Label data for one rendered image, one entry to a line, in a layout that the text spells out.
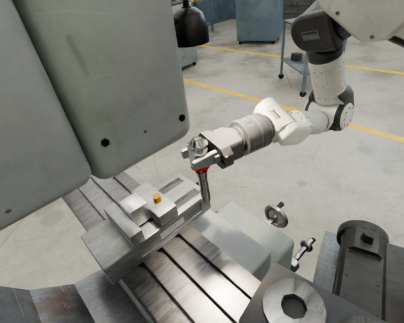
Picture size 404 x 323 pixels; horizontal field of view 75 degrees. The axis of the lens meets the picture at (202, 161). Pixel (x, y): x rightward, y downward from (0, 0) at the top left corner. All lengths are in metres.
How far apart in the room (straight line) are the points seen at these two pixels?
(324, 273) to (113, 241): 0.96
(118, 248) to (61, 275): 1.43
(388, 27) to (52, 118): 0.55
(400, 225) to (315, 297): 1.83
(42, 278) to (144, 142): 1.88
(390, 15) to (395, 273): 0.93
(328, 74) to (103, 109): 0.62
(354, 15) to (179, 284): 0.68
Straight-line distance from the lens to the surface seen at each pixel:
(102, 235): 0.78
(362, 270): 1.20
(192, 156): 0.57
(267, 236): 1.03
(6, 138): 0.32
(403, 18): 0.59
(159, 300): 0.71
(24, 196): 0.35
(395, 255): 1.32
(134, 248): 0.72
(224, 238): 0.87
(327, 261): 1.42
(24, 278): 2.30
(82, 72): 0.34
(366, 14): 0.60
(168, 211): 0.72
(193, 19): 0.53
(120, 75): 0.36
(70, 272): 2.13
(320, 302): 0.47
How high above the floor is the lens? 1.55
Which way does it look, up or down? 36 degrees down
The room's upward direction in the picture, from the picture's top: 8 degrees counter-clockwise
